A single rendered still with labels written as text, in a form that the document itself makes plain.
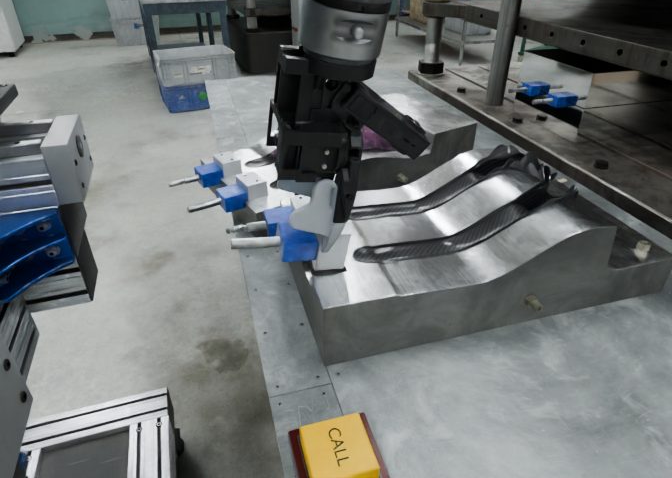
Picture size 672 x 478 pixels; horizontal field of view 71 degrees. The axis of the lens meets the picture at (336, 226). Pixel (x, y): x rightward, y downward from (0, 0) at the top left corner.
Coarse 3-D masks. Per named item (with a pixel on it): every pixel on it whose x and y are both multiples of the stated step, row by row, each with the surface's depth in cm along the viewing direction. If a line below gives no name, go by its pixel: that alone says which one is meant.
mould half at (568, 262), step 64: (384, 192) 76; (512, 192) 66; (448, 256) 61; (512, 256) 58; (576, 256) 58; (640, 256) 65; (320, 320) 54; (384, 320) 55; (448, 320) 58; (512, 320) 61
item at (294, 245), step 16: (288, 224) 55; (240, 240) 53; (256, 240) 53; (272, 240) 54; (288, 240) 53; (304, 240) 53; (320, 240) 53; (336, 240) 54; (288, 256) 54; (304, 256) 54; (320, 256) 54; (336, 256) 55
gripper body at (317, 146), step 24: (288, 48) 42; (288, 72) 41; (312, 72) 41; (336, 72) 40; (360, 72) 41; (288, 96) 44; (312, 96) 43; (336, 96) 43; (288, 120) 45; (312, 120) 45; (336, 120) 45; (288, 144) 43; (312, 144) 44; (336, 144) 44; (360, 144) 45; (288, 168) 46; (312, 168) 46; (336, 168) 46
